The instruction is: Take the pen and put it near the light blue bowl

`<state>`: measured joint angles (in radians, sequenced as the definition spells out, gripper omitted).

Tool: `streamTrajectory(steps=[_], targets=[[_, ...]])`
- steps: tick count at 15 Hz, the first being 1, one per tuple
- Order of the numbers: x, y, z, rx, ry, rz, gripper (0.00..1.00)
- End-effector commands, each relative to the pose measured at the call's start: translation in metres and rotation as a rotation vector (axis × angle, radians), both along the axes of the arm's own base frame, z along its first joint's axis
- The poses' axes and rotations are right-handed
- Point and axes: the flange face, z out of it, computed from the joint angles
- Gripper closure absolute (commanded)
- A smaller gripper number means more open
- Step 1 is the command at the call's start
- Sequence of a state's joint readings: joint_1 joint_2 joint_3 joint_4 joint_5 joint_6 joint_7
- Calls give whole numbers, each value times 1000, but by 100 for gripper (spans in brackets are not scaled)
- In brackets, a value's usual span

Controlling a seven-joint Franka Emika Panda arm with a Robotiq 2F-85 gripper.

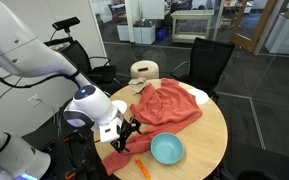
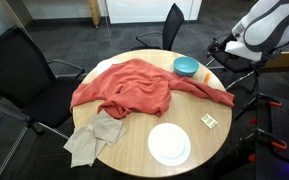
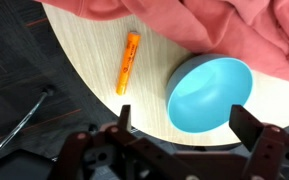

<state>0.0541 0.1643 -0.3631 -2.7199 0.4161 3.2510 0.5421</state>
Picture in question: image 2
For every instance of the coral red cloth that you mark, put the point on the coral red cloth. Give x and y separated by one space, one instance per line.
134 86

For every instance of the white wall panel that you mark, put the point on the white wall panel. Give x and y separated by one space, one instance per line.
150 10

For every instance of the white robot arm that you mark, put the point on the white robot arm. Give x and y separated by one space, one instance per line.
270 26

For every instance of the light blue bowl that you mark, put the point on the light blue bowl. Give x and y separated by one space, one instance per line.
186 65

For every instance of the small white sachet packet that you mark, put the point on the small white sachet packet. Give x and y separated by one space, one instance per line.
209 120

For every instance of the black perforated mounting board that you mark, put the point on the black perforated mounting board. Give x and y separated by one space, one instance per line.
284 133

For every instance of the white round plate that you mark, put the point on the white round plate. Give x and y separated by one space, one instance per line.
169 144

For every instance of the black chair with chrome legs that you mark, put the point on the black chair with chrome legs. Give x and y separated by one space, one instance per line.
234 63

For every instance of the wooden post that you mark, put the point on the wooden post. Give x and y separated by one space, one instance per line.
94 11

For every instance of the large black office chair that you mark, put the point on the large black office chair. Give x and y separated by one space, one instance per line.
14 73

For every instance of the beige cloth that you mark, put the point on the beige cloth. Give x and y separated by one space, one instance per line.
90 140

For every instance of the black mesh office chair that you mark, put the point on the black mesh office chair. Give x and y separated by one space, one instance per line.
172 26

